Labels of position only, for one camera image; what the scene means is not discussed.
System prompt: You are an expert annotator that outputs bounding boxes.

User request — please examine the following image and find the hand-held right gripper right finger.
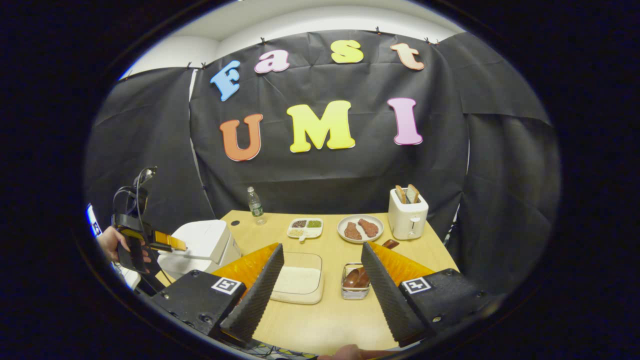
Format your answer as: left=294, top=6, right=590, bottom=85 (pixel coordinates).
left=361, top=241, right=506, bottom=347

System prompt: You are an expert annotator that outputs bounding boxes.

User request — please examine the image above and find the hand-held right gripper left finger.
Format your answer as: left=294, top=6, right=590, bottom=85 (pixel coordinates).
left=147, top=243, right=285, bottom=346

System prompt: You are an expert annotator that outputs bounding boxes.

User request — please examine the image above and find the white rice cooker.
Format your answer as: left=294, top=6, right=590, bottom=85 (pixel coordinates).
left=157, top=219, right=242, bottom=280

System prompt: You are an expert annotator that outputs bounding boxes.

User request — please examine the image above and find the metal chopstick holder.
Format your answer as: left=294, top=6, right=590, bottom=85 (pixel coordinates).
left=341, top=263, right=372, bottom=300

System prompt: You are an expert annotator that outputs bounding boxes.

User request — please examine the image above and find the brown wooden spoon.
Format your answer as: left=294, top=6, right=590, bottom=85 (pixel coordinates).
left=343, top=239, right=401, bottom=289

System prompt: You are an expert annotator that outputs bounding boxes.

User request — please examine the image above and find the clear container of rice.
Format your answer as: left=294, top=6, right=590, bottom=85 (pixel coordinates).
left=270, top=251, right=325, bottom=305

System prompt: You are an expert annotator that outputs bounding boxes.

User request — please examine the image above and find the white side table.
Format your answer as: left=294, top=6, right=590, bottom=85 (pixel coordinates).
left=117, top=265, right=142, bottom=290

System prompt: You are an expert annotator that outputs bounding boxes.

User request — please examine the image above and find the computer monitor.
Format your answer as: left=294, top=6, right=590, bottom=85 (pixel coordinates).
left=87, top=204, right=103, bottom=237

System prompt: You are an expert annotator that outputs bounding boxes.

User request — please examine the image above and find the white round plate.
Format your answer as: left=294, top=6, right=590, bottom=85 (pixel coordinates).
left=337, top=214, right=385, bottom=244

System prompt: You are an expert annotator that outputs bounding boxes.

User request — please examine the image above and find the white toaster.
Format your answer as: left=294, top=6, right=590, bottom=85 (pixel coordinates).
left=388, top=185, right=430, bottom=241

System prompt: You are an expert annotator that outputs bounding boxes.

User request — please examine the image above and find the white divided dish of beans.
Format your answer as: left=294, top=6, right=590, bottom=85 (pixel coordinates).
left=287, top=218, right=324, bottom=243

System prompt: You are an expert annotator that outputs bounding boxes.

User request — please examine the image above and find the clear plastic water bottle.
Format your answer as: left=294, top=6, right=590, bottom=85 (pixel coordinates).
left=247, top=186, right=267, bottom=226

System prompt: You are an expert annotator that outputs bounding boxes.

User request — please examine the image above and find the black backdrop cloth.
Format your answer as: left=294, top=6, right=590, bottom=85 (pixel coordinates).
left=85, top=29, right=562, bottom=296

